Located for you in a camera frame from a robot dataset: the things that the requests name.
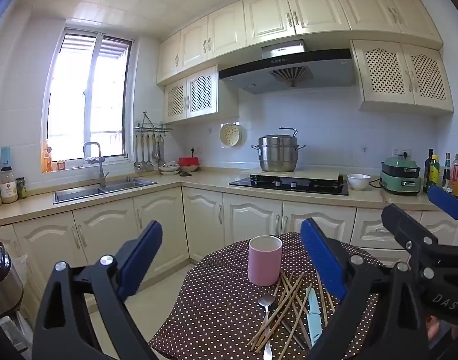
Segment red container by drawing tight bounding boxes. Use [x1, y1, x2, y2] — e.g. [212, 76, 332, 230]
[178, 156, 200, 173]

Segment dark sauce bottle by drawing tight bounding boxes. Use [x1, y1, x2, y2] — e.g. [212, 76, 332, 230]
[442, 152, 452, 191]

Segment cream upper kitchen cabinets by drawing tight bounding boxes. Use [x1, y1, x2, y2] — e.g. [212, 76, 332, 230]
[156, 0, 445, 85]

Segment grey range hood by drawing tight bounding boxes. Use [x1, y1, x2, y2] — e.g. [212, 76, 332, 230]
[219, 40, 356, 94]

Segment stainless steel kettle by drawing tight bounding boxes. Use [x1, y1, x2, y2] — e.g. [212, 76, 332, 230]
[0, 241, 24, 317]

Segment cream lattice door cabinet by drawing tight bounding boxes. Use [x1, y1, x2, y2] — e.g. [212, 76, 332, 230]
[163, 64, 240, 124]
[351, 39, 454, 117]

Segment group of wooden chopsticks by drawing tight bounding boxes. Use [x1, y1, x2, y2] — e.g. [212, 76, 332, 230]
[248, 268, 336, 353]

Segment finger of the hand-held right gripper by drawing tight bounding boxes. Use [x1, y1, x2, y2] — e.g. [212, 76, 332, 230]
[381, 204, 439, 256]
[427, 185, 458, 233]

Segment beige board under pot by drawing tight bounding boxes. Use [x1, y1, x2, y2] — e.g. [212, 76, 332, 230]
[249, 167, 344, 181]

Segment cream lower kitchen cabinets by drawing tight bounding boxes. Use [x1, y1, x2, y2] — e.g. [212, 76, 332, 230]
[0, 185, 458, 308]

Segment cream kitchen cabinets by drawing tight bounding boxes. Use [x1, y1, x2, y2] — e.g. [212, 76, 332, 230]
[0, 185, 458, 308]
[156, 0, 445, 85]

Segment stainless steel steamer pot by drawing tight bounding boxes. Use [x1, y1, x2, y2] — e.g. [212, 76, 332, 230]
[251, 127, 306, 173]

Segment polka dot round table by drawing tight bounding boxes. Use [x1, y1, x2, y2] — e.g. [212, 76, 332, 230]
[148, 232, 387, 360]

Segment black gas stove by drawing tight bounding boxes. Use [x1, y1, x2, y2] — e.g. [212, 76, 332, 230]
[229, 174, 349, 196]

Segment hanging metal spatula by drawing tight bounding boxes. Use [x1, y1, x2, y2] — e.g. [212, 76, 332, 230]
[144, 134, 155, 170]

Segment white dish with food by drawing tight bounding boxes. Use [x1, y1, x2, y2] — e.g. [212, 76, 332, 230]
[158, 161, 181, 176]

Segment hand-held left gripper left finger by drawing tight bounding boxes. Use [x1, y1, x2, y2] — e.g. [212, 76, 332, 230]
[32, 220, 163, 360]

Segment orange bottle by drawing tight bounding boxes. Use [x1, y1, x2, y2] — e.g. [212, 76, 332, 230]
[42, 139, 53, 173]

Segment white bowl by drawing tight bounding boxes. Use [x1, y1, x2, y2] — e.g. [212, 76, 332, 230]
[347, 173, 372, 191]

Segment metal spoon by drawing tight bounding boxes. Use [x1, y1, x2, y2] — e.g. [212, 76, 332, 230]
[258, 295, 276, 360]

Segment green electric cooker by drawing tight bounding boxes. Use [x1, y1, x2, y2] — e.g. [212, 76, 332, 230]
[379, 157, 422, 196]

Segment stainless steel sink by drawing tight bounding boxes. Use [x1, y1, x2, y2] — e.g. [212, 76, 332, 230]
[52, 177, 158, 205]

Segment green bottle with yellow cap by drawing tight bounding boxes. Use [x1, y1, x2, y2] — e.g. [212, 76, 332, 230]
[428, 154, 440, 190]

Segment metal wall utensil rack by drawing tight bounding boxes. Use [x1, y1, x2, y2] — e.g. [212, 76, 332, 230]
[133, 110, 174, 134]

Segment light blue sheathed knife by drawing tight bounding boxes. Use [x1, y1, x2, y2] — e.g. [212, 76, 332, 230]
[305, 287, 323, 346]

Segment white framed window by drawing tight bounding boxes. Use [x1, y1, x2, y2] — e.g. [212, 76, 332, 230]
[42, 26, 134, 173]

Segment metal faucet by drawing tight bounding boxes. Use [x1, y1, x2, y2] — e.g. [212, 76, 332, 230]
[83, 142, 110, 188]

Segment pink cup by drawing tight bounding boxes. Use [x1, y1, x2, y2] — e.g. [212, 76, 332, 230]
[248, 235, 283, 287]

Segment beige kitchen countertop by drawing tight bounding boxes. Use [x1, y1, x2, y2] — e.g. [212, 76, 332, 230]
[0, 167, 458, 229]

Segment cream perforated steamer plate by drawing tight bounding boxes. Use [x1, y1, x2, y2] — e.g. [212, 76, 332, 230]
[219, 122, 242, 148]

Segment bottles beside window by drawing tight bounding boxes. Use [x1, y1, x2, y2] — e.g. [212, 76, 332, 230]
[0, 166, 19, 204]

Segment person's right hand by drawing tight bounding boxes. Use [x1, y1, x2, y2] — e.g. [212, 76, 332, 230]
[426, 313, 458, 346]

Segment dark glass bottle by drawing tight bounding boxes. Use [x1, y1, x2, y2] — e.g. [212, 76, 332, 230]
[424, 148, 434, 193]

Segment black handled utensil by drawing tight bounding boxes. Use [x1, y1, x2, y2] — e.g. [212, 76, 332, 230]
[270, 300, 306, 349]

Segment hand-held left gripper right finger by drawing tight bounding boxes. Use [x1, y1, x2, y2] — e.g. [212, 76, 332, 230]
[301, 217, 430, 360]

